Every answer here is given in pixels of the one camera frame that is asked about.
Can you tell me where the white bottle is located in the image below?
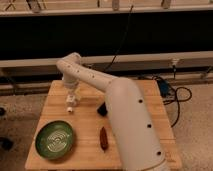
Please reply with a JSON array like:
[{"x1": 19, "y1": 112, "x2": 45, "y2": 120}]
[{"x1": 66, "y1": 95, "x2": 77, "y2": 113}]

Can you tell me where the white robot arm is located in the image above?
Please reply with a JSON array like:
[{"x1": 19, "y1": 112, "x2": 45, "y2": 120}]
[{"x1": 56, "y1": 53, "x2": 171, "y2": 171}]

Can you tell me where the green ceramic bowl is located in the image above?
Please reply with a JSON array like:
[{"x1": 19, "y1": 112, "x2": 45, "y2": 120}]
[{"x1": 35, "y1": 120, "x2": 75, "y2": 160}]

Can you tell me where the black phone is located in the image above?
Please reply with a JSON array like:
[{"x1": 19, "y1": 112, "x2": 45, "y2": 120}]
[{"x1": 97, "y1": 104, "x2": 108, "y2": 116}]

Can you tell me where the dark red chili pepper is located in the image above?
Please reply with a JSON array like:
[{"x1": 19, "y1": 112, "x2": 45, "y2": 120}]
[{"x1": 99, "y1": 127, "x2": 108, "y2": 150}]

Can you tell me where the blue power adapter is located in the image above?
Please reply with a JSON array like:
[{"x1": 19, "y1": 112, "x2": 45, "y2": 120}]
[{"x1": 158, "y1": 81, "x2": 170, "y2": 97}]

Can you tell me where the black hanging cable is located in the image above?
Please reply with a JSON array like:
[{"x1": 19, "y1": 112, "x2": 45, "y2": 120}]
[{"x1": 102, "y1": 3, "x2": 135, "y2": 73}]

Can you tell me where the black cable on floor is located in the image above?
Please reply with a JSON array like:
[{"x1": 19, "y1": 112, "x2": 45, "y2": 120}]
[{"x1": 151, "y1": 75, "x2": 193, "y2": 129}]

